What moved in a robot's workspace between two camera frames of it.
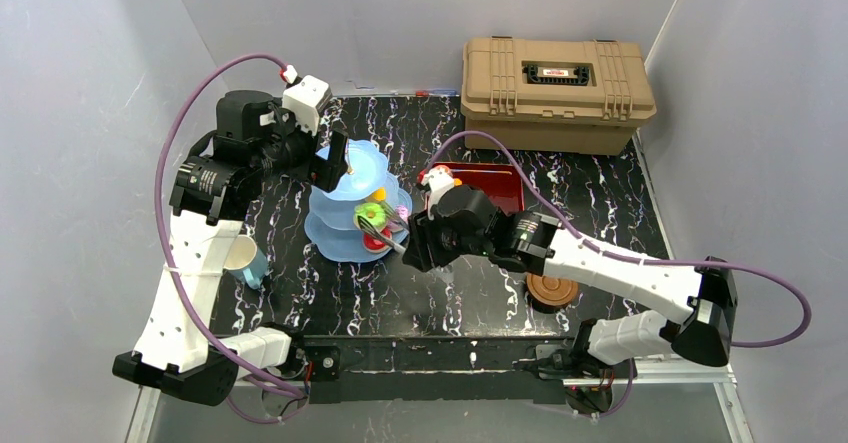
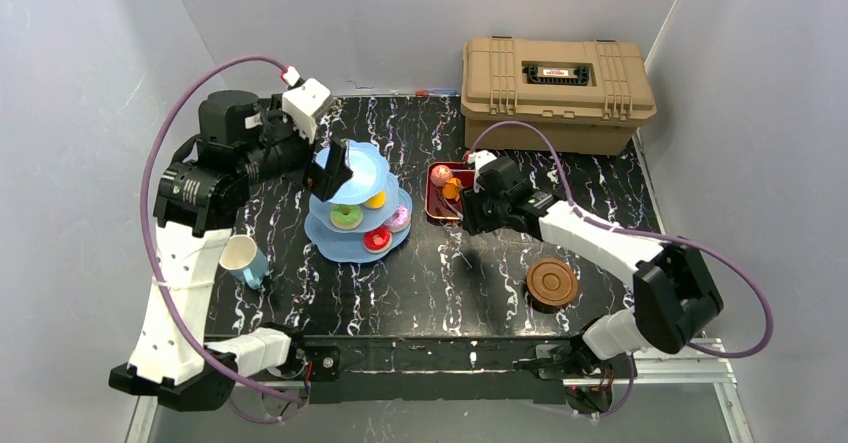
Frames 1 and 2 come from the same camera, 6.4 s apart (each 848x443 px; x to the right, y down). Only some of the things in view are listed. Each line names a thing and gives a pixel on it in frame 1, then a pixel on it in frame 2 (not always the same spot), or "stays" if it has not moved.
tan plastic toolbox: [555, 95] stays
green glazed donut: [371, 212] -> [346, 216]
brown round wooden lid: [548, 294] stays
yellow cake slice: [379, 195] stays
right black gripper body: [419, 249] -> [473, 203]
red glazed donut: [374, 243] stays
